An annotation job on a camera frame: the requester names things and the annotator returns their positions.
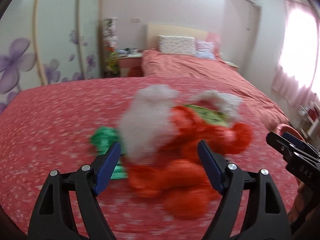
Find dark green plastic bag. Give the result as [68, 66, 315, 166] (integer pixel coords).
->
[90, 126, 127, 180]

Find white bubble wrap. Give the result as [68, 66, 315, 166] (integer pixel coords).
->
[118, 85, 243, 164]

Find orange plastic laundry basket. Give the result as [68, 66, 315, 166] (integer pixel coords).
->
[274, 124, 305, 146]

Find salmon bed duvet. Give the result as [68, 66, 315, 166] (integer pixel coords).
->
[142, 49, 289, 131]

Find pink window curtain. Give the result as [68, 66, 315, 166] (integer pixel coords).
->
[272, 0, 319, 108]

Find orange plastic bag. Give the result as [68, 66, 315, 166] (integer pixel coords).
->
[125, 105, 252, 220]

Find light green plastic bag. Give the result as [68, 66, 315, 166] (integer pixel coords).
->
[185, 105, 229, 127]

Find right nightstand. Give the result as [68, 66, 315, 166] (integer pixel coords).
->
[225, 61, 239, 72]

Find pink striped pillow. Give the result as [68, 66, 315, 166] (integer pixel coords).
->
[196, 40, 216, 60]

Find hanging plush toys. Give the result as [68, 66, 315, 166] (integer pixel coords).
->
[103, 17, 119, 78]

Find floral white pillow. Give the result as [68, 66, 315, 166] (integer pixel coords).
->
[158, 35, 196, 56]

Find pink left nightstand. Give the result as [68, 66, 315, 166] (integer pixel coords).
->
[118, 53, 143, 77]

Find floral sliding wardrobe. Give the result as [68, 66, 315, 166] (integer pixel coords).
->
[1, 0, 102, 109]

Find beige wooden headboard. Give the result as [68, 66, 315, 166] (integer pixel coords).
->
[146, 23, 220, 55]

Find white wire rack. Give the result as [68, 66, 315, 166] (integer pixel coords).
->
[292, 105, 315, 138]

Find wall power outlet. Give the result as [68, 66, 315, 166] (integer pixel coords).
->
[131, 18, 141, 23]

